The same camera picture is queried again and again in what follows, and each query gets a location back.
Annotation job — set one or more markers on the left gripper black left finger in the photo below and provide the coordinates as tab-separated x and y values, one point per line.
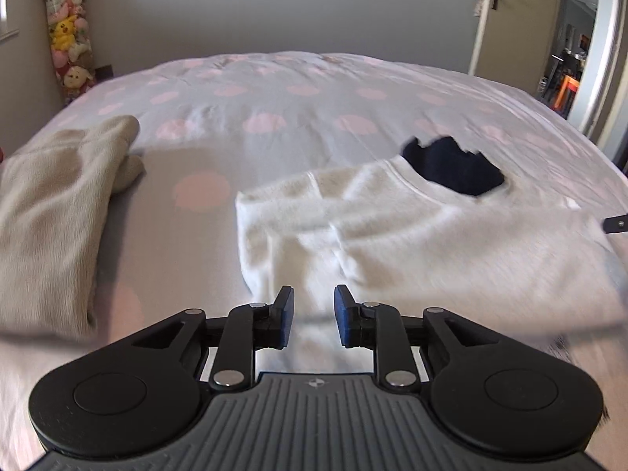
147	389

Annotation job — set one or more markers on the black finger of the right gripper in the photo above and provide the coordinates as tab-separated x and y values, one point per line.
615	224

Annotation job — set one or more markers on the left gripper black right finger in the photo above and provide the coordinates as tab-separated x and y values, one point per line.
488	391

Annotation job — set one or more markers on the white printed hoodie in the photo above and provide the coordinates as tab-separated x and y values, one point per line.
519	259

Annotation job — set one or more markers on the orange chair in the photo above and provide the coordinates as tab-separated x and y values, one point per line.
566	94

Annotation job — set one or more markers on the beige room door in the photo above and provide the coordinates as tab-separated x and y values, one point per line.
513	42

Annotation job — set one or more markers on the beige folded fleece garment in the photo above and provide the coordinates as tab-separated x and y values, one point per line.
55	194

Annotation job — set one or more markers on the stuffed toy pile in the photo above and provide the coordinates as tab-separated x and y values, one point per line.
70	45

